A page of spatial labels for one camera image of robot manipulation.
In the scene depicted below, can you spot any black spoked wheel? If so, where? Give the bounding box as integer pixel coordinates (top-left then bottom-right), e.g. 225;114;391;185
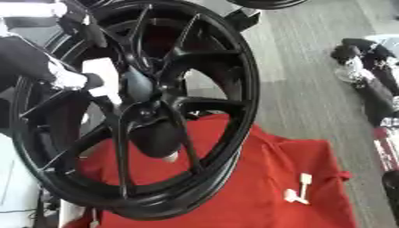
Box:
9;0;262;222

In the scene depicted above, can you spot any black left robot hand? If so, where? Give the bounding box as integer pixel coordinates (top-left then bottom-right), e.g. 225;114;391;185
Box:
119;66;184;159

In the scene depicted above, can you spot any red and white bag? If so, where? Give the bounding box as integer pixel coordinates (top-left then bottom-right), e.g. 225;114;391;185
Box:
370;117;399;173

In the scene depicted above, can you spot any black wheel stand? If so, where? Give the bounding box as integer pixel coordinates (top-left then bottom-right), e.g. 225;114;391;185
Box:
223;7;264;33

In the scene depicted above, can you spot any black round wheel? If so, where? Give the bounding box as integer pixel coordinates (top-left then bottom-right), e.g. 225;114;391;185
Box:
225;0;312;11

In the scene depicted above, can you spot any white pin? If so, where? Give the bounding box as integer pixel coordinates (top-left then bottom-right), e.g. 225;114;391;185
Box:
281;188;312;206
296;173;315;199

